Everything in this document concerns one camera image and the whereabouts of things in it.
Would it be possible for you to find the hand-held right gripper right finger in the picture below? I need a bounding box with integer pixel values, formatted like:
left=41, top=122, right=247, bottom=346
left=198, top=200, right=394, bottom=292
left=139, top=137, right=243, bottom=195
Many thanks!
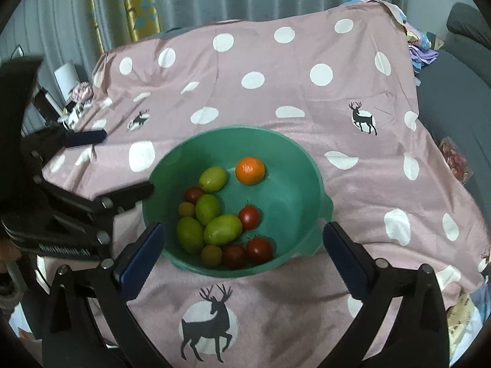
left=322, top=221, right=450, bottom=368

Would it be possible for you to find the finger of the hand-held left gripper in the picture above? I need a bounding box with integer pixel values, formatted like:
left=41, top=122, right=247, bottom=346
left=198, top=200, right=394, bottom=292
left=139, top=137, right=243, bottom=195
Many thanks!
left=23, top=128, right=107, bottom=166
left=36, top=178, right=155, bottom=224

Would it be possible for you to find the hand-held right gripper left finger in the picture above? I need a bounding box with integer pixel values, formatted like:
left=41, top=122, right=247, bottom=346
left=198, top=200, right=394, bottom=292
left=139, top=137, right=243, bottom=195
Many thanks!
left=42, top=221, right=169, bottom=368

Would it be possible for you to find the green jujube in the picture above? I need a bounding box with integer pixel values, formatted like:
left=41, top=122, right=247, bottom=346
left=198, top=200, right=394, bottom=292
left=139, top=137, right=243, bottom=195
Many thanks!
left=176, top=217, right=205, bottom=254
left=203, top=215, right=243, bottom=245
left=195, top=194, right=222, bottom=226
left=199, top=166, right=228, bottom=193

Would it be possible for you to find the red cherry tomato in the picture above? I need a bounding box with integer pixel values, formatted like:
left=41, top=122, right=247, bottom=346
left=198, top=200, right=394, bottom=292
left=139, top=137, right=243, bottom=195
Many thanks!
left=238, top=204, right=262, bottom=231
left=222, top=244, right=248, bottom=270
left=245, top=238, right=274, bottom=264
left=183, top=186, right=205, bottom=205

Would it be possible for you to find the green plastic bowl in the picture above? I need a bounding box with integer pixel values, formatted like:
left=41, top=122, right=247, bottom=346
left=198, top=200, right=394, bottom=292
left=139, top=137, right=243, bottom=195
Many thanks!
left=142, top=126, right=334, bottom=277

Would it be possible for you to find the orange tangerine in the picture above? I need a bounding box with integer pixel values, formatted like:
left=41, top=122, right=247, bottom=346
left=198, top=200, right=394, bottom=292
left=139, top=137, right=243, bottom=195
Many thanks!
left=235, top=156, right=266, bottom=186

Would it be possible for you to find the pile of clothes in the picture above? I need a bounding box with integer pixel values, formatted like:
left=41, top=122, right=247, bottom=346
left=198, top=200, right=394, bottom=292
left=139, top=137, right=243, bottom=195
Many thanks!
left=61, top=103, right=87, bottom=127

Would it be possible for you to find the pink crumpled cloth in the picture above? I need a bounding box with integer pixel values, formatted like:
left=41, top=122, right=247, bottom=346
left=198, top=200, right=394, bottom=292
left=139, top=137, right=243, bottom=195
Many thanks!
left=69, top=82, right=95, bottom=102

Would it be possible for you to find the white cylinder appliance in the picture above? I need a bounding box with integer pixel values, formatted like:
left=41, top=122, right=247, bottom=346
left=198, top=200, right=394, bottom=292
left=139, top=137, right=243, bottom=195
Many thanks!
left=54, top=61, right=77, bottom=94

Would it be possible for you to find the floral printed cloth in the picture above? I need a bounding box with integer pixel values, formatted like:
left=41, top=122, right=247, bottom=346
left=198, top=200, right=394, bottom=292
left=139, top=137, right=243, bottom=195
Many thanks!
left=447, top=291, right=488, bottom=357

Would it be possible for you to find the yellow patterned curtain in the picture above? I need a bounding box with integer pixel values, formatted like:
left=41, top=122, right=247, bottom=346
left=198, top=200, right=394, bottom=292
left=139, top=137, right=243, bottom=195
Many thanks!
left=86, top=0, right=162, bottom=53

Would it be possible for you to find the pink polka dot blanket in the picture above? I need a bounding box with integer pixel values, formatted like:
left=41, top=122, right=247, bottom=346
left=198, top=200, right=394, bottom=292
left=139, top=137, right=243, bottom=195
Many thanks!
left=36, top=0, right=491, bottom=368

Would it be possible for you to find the clear snack bag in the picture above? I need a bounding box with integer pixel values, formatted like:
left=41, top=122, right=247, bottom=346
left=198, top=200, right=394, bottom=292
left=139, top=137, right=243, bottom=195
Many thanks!
left=437, top=136, right=474, bottom=185

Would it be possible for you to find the grey sofa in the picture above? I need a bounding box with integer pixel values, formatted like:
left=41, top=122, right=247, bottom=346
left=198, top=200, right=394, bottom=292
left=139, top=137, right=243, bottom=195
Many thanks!
left=416, top=2, right=491, bottom=215

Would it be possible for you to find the colourful crumpled cloth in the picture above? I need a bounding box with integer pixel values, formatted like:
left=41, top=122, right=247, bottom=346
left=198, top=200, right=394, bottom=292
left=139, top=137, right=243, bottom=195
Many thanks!
left=391, top=2, right=446, bottom=75

